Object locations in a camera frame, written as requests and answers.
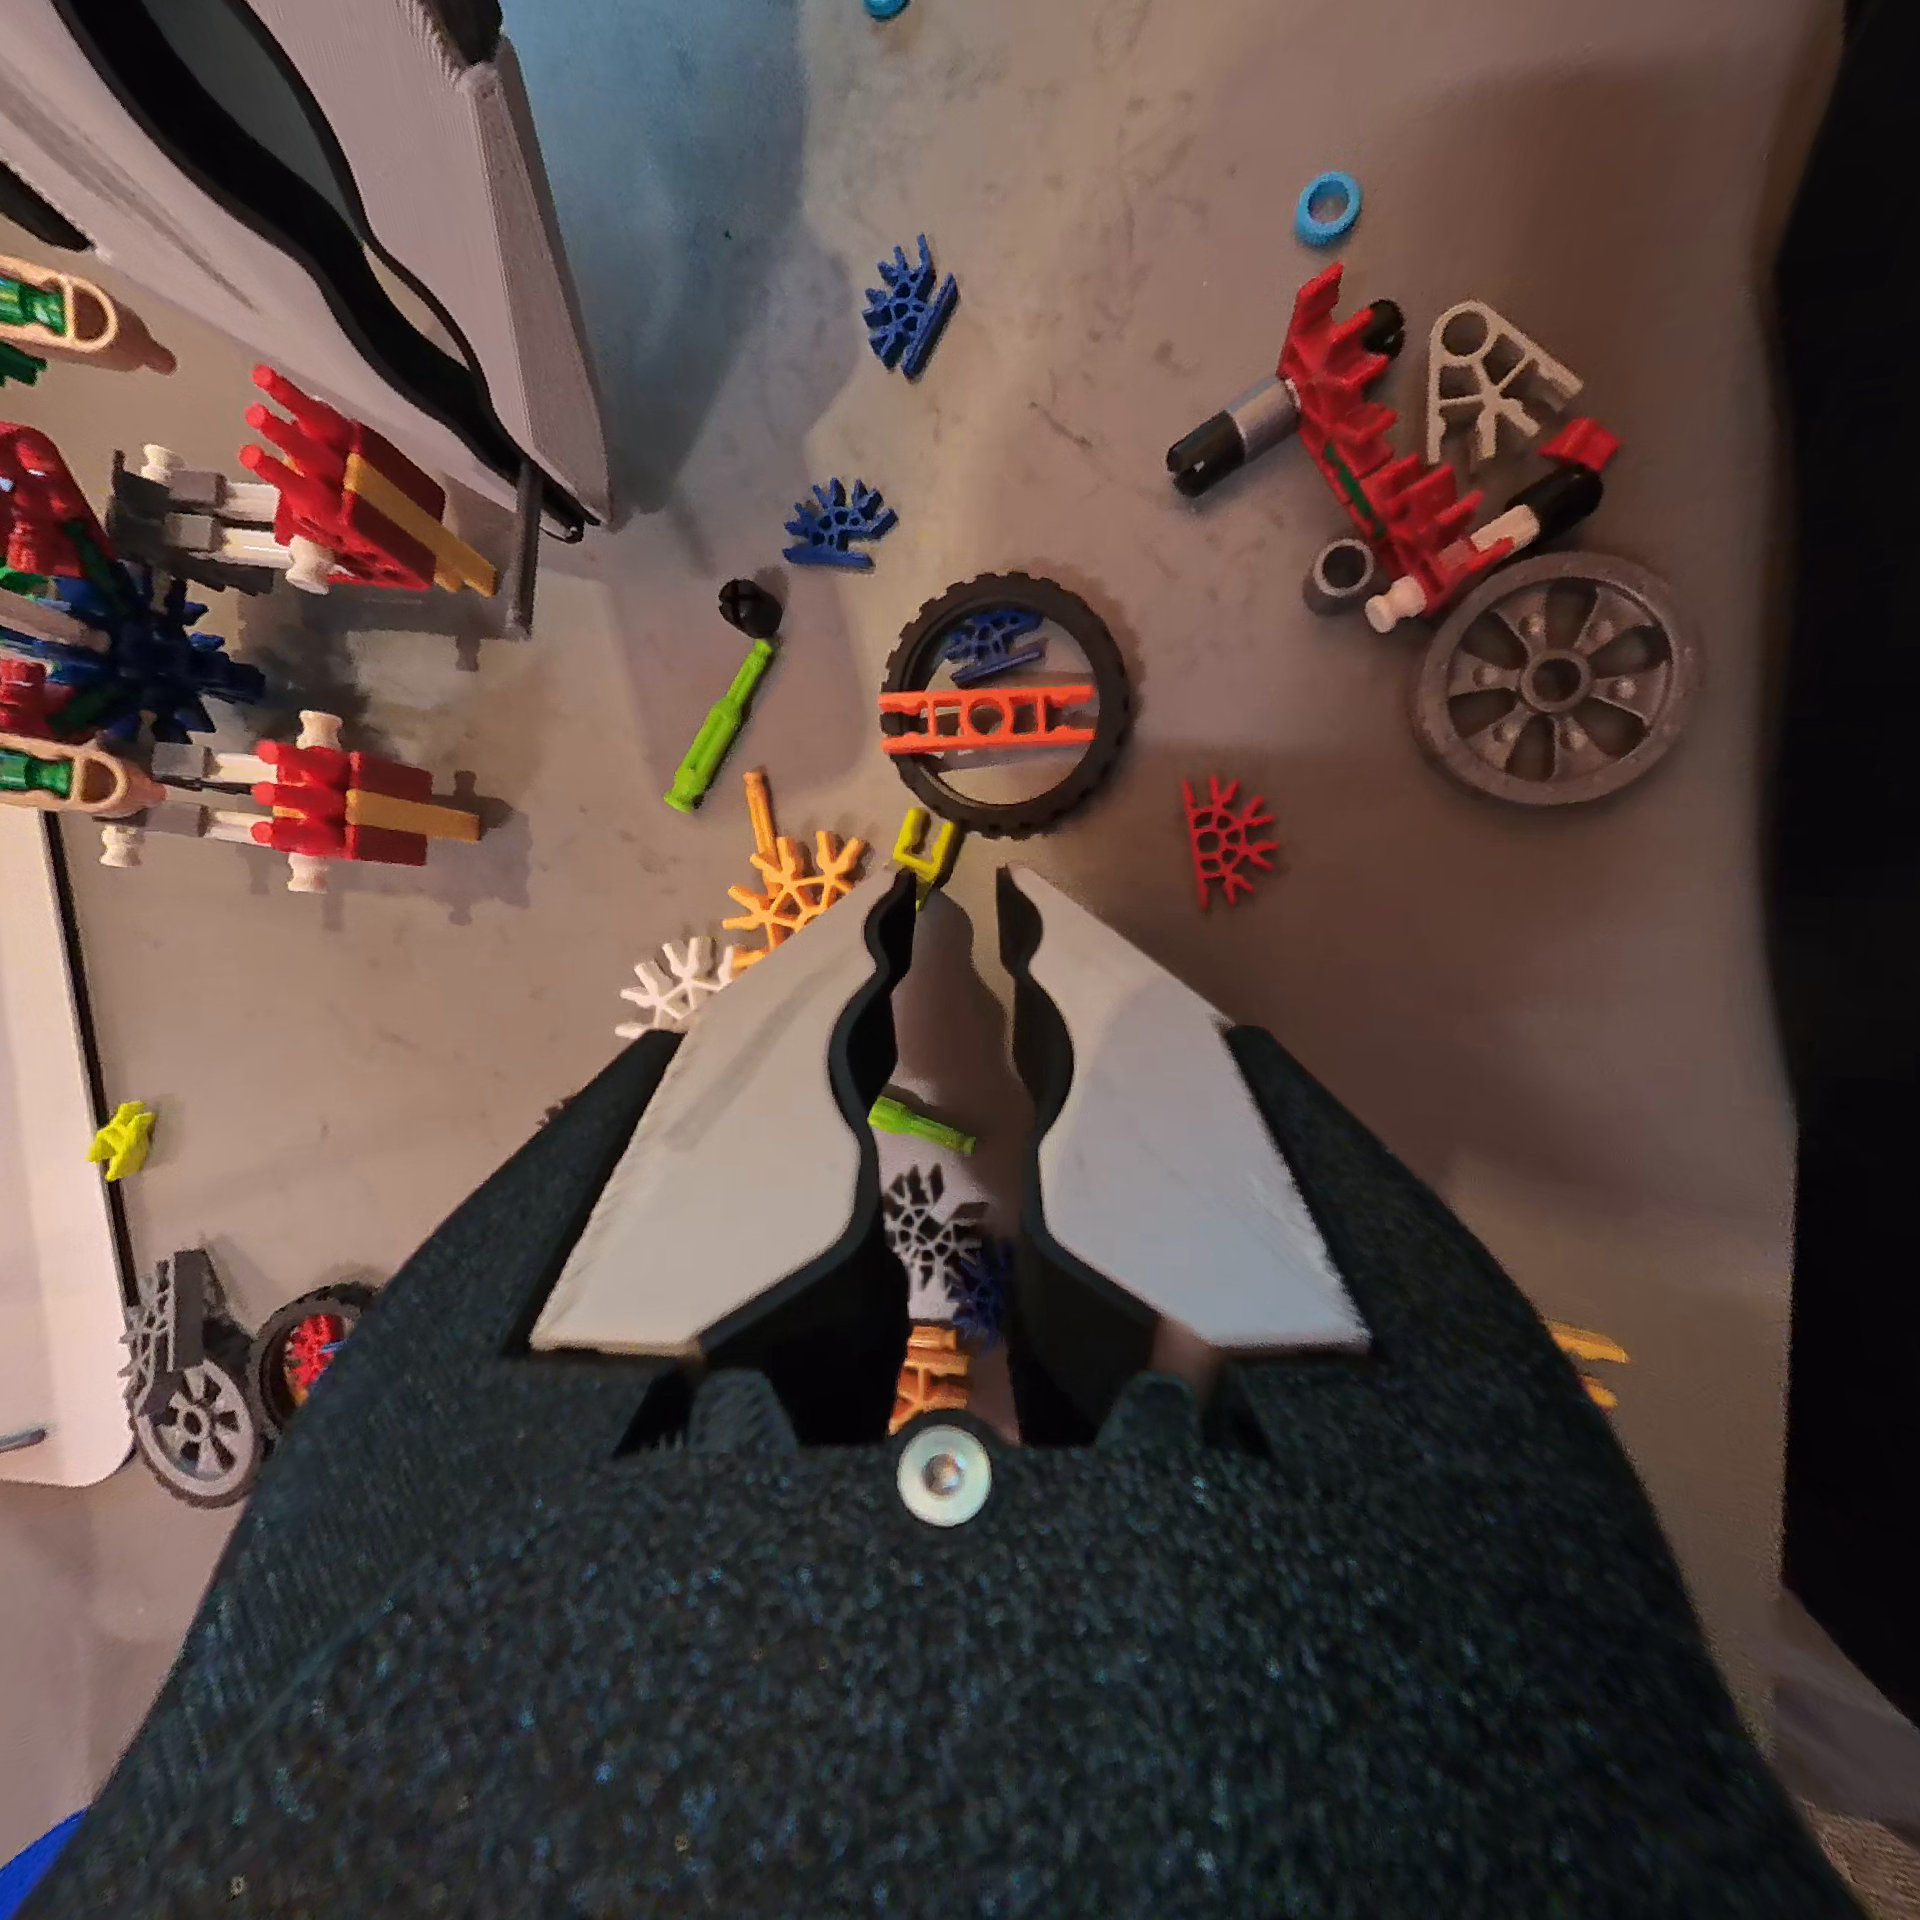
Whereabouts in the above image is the black rubber tyre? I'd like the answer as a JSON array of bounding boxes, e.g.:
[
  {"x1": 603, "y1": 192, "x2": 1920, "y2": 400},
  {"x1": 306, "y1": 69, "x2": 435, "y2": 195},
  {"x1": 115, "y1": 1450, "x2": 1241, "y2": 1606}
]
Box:
[
  {"x1": 248, "y1": 1279, "x2": 384, "y2": 1449},
  {"x1": 879, "y1": 569, "x2": 1134, "y2": 845}
]

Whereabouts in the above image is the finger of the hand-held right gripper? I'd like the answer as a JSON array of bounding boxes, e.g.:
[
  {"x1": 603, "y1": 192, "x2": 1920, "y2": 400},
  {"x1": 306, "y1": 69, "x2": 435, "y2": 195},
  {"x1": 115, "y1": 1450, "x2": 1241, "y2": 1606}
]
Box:
[
  {"x1": 0, "y1": 0, "x2": 542, "y2": 528},
  {"x1": 245, "y1": 0, "x2": 619, "y2": 529}
]

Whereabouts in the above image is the white snowflake connector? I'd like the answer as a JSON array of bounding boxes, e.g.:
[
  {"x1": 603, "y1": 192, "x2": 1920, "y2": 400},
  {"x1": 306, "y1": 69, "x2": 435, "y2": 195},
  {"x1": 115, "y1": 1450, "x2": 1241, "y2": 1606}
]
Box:
[{"x1": 616, "y1": 937, "x2": 746, "y2": 1039}]

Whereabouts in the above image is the beige triangular connector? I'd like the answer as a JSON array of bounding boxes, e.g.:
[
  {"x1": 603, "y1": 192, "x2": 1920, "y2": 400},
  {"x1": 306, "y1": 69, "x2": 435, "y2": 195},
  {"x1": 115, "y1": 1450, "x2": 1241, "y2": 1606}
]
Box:
[{"x1": 1423, "y1": 298, "x2": 1586, "y2": 470}]

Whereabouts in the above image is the multicoloured construction toy model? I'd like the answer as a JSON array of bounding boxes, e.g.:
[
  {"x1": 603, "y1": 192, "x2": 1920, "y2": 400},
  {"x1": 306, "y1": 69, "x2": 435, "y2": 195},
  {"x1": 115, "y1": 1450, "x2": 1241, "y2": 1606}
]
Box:
[{"x1": 0, "y1": 255, "x2": 506, "y2": 903}]

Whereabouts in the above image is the person's dark clothing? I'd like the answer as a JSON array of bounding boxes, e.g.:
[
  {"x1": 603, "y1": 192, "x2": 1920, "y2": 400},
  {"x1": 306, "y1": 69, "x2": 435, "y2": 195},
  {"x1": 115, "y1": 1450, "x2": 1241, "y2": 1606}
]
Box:
[{"x1": 1770, "y1": 0, "x2": 1920, "y2": 1800}]

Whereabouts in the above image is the grey spoked wheel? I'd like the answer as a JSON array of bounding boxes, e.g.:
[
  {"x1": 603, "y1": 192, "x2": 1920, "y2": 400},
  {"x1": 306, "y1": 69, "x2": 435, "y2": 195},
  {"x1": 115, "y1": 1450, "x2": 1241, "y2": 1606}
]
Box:
[{"x1": 1410, "y1": 551, "x2": 1705, "y2": 807}]

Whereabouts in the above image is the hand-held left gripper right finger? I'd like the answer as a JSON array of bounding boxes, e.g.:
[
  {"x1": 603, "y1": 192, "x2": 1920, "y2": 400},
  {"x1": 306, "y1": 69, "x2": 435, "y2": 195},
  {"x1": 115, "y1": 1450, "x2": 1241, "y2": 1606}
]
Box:
[{"x1": 992, "y1": 862, "x2": 1374, "y2": 1352}]

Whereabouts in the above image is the white rod with black cap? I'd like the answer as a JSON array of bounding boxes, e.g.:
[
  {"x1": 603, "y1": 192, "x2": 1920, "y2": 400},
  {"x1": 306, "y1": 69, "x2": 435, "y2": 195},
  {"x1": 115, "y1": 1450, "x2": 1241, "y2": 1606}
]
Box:
[{"x1": 1362, "y1": 463, "x2": 1607, "y2": 634}]

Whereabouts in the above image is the grey wheel with black tyre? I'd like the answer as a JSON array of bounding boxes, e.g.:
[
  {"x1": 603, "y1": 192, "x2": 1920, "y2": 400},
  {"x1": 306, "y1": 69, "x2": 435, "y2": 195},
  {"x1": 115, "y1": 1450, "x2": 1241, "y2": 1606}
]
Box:
[{"x1": 134, "y1": 1350, "x2": 272, "y2": 1509}]

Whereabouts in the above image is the large yellow fan connector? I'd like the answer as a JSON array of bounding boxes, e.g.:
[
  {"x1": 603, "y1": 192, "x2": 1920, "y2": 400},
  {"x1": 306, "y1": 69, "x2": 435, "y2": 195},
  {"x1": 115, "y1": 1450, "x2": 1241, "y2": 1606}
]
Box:
[{"x1": 722, "y1": 815, "x2": 873, "y2": 961}]

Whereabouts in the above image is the orange connector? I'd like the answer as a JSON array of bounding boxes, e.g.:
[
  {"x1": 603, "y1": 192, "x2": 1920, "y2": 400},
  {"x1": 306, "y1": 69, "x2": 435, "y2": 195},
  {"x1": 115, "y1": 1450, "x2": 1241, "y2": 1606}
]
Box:
[{"x1": 879, "y1": 679, "x2": 1105, "y2": 757}]

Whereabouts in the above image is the dark grey snowflake connector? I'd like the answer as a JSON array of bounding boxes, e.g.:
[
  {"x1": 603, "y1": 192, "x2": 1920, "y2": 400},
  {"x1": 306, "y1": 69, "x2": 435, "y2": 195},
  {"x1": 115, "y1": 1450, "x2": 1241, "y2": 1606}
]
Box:
[{"x1": 882, "y1": 1167, "x2": 992, "y2": 1278}]

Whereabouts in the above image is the small blue fan connector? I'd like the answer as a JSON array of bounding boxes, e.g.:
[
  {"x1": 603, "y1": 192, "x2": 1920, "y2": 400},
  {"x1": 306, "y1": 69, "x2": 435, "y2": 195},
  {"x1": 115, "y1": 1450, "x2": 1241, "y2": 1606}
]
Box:
[
  {"x1": 944, "y1": 1235, "x2": 1019, "y2": 1344},
  {"x1": 862, "y1": 235, "x2": 962, "y2": 378},
  {"x1": 784, "y1": 480, "x2": 898, "y2": 571}
]

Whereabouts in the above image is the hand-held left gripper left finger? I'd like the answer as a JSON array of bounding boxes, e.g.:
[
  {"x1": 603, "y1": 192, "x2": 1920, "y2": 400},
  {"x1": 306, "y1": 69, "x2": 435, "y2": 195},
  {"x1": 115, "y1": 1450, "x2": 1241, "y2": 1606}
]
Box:
[{"x1": 529, "y1": 871, "x2": 922, "y2": 1359}]

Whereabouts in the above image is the small red snowflake connector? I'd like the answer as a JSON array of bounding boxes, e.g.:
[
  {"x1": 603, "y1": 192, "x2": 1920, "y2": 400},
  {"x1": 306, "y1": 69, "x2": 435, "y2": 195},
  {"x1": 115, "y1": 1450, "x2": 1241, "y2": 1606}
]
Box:
[{"x1": 1179, "y1": 775, "x2": 1281, "y2": 912}]

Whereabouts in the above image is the grey connector with flat strip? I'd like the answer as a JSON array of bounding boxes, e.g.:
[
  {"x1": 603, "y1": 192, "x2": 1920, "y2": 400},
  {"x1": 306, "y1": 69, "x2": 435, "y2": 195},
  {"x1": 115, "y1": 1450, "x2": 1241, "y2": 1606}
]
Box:
[{"x1": 119, "y1": 1247, "x2": 250, "y2": 1403}]

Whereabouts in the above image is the red connector rack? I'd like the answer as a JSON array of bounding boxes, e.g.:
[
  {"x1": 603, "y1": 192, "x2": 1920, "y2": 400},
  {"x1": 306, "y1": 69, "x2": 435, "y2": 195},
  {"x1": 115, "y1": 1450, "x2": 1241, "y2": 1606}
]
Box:
[{"x1": 1277, "y1": 265, "x2": 1509, "y2": 619}]

